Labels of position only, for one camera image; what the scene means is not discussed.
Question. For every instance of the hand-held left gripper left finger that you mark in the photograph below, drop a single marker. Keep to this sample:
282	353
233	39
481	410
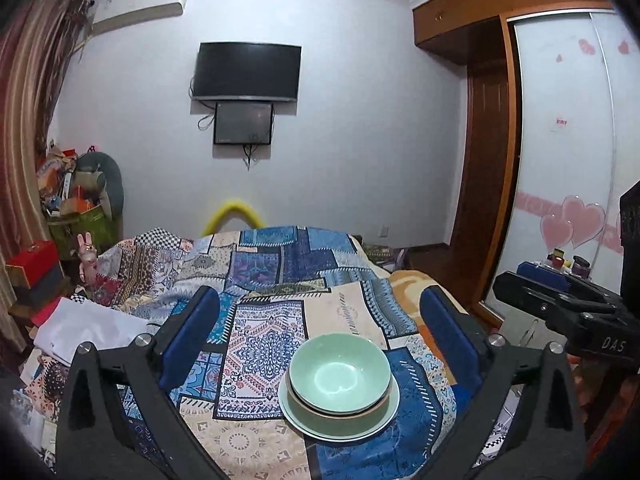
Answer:
190	340

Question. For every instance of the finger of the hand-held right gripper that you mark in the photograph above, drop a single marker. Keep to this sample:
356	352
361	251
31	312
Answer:
542	274
535	297

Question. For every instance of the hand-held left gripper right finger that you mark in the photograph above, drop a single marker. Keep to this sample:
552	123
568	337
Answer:
450	340

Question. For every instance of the green bowl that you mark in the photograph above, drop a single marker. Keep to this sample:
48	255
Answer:
340	375

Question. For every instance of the pink bowl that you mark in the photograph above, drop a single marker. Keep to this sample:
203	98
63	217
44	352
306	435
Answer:
340	412

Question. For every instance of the green plate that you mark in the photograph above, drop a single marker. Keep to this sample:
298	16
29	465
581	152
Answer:
345	432

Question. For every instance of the red yellow toy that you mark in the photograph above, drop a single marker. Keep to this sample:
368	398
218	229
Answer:
559	259

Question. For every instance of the small dark jar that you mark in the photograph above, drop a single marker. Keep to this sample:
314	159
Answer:
581	266

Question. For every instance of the blue patchwork blanket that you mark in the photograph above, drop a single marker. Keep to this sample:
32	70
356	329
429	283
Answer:
270	320

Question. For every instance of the white cloth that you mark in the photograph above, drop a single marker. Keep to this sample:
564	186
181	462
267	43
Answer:
90	330

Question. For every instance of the white printed bag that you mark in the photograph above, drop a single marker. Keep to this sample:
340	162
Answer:
497	430

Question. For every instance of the patterned bag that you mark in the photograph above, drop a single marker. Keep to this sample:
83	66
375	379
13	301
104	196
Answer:
385	257

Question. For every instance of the wooden door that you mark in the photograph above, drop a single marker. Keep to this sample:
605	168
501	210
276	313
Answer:
485	185

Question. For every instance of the white sliding wardrobe door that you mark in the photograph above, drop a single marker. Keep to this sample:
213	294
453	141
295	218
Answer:
565	170

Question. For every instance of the pink plush rabbit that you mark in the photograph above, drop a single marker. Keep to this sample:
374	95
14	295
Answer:
89	257

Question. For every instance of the yellow foam tube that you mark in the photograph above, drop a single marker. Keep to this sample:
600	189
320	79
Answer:
232	206

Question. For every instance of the green box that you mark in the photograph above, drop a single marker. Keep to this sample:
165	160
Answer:
85	232

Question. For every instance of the red white sticker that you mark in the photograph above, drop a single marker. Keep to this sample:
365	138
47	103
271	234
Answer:
562	124

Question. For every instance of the dark box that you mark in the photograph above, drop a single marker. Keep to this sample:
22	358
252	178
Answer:
42	295

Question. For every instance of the red box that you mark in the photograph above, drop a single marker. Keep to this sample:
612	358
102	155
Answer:
32	260

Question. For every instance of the wooden overhead cabinet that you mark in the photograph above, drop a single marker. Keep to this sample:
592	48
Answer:
475	15

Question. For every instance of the striped brown curtain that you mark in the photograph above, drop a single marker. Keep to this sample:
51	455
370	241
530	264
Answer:
25	110

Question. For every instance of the white air conditioner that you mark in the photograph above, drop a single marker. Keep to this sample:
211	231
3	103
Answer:
140	7

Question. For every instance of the black wall television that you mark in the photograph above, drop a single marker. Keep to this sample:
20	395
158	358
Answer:
247	72

